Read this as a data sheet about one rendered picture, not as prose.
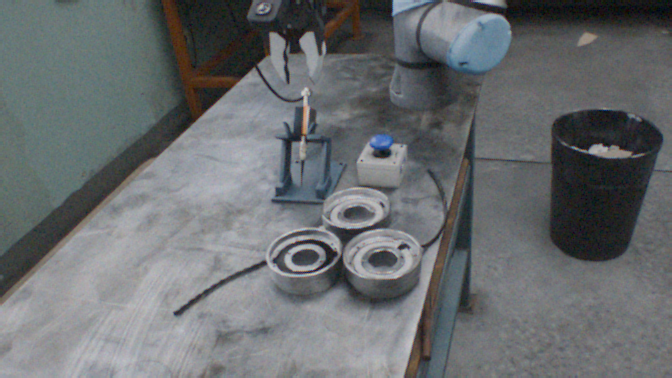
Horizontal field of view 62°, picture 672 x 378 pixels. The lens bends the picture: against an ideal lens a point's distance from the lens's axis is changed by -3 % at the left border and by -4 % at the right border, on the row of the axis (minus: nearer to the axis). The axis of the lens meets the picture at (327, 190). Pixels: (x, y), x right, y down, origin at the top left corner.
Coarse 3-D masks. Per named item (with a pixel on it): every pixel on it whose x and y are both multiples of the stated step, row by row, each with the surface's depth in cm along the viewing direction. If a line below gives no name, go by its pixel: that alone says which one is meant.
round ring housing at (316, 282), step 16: (288, 240) 83; (336, 240) 80; (272, 256) 80; (288, 256) 80; (304, 256) 82; (320, 256) 79; (272, 272) 77; (320, 272) 75; (336, 272) 77; (288, 288) 76; (304, 288) 76; (320, 288) 77
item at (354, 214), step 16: (336, 192) 90; (352, 192) 91; (368, 192) 90; (352, 208) 89; (368, 208) 88; (384, 208) 87; (336, 224) 83; (352, 224) 85; (368, 224) 82; (384, 224) 84
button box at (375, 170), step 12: (360, 156) 98; (372, 156) 97; (384, 156) 96; (396, 156) 96; (360, 168) 97; (372, 168) 96; (384, 168) 95; (396, 168) 94; (360, 180) 98; (372, 180) 97; (384, 180) 96; (396, 180) 96
